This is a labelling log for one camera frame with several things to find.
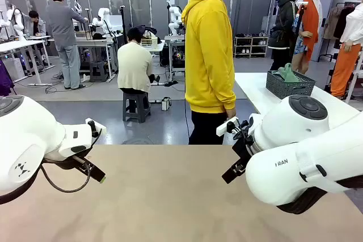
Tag grey plastic stool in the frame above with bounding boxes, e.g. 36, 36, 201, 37
122, 91, 152, 124

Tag mannequin white top orange trousers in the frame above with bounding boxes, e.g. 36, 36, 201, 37
330, 2, 363, 98

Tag black left arm cable sleeve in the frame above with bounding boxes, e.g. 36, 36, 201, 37
0, 165, 40, 205

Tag person's right forearm yellow sleeve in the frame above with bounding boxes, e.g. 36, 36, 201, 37
218, 63, 237, 111

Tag green towel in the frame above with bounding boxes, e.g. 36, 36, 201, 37
272, 62, 309, 83

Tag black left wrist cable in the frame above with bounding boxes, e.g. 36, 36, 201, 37
40, 128, 102, 193

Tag clothes rack with dark coats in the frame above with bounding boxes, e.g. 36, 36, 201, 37
323, 2, 358, 56

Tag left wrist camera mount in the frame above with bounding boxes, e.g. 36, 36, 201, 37
85, 117, 108, 137

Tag white side table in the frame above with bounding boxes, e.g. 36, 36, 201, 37
234, 71, 363, 129

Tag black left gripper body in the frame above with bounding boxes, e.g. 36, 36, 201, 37
42, 145, 96, 171

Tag black hanging cable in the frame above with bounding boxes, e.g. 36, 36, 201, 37
183, 91, 190, 144

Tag person in yellow hoodie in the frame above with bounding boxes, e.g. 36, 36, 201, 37
181, 0, 246, 146

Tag white lab desk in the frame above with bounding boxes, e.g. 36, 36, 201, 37
0, 39, 55, 87

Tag small white bag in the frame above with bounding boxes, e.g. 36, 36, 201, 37
161, 96, 172, 112

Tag purple cloth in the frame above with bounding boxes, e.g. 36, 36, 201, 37
0, 60, 15, 97

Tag dark grey plastic basket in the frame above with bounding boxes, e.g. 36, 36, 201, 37
265, 69, 316, 100

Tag seated person cream sweater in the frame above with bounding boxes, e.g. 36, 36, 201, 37
117, 28, 161, 95

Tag mannequin orange shirt and cap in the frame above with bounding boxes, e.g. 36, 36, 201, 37
292, 0, 324, 75

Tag black right arm cable sleeve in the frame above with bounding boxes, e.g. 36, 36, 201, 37
276, 175, 363, 215

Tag white shoe rack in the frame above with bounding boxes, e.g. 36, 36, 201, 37
234, 33, 269, 58

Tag standing man grey jacket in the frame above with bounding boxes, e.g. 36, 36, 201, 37
45, 0, 89, 90

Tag seated person grey top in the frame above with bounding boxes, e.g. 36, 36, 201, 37
27, 10, 48, 37

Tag mannequin in black jacket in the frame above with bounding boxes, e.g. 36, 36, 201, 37
268, 0, 303, 71

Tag black box under desk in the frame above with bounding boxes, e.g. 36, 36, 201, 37
89, 61, 110, 82

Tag black arm cable sleeve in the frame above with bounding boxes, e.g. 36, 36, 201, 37
0, 165, 40, 205
276, 175, 363, 215

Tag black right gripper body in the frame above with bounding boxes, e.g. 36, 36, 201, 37
240, 135, 263, 158

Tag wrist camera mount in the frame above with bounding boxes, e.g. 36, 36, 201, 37
216, 116, 255, 146
85, 117, 108, 137

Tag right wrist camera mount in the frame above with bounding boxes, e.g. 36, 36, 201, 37
216, 116, 255, 146

